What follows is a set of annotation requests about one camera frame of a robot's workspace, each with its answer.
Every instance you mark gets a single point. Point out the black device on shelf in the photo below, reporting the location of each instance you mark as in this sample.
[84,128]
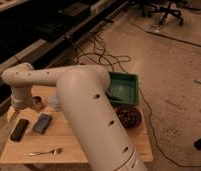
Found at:
[65,20]

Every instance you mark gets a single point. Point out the small wooden table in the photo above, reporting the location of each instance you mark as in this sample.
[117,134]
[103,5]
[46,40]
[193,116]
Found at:
[58,135]

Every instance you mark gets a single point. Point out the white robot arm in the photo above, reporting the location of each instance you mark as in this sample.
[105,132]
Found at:
[81,93]

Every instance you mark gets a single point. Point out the green plastic tray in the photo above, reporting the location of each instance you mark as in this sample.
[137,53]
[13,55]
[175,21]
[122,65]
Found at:
[124,87]

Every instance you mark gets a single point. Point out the dark patterned bowl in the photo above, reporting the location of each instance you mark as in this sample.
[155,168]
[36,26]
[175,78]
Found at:
[129,116]

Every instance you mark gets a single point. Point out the blue sponge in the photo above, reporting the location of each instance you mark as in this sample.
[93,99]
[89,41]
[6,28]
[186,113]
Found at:
[42,123]

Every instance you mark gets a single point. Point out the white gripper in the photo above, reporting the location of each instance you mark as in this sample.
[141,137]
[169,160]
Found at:
[21,100]

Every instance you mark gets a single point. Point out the black plug on floor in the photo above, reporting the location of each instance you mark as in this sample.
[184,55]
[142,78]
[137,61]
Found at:
[197,144]

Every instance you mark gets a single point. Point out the black eraser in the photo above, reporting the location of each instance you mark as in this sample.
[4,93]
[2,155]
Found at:
[19,130]

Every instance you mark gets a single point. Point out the silver fork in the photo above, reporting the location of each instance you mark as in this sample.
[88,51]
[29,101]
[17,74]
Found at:
[54,151]

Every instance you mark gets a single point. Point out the small metal can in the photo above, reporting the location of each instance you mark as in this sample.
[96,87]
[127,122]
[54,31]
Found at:
[38,102]

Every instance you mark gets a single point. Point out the black office chair base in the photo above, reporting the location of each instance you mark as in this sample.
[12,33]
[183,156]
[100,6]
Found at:
[160,6]

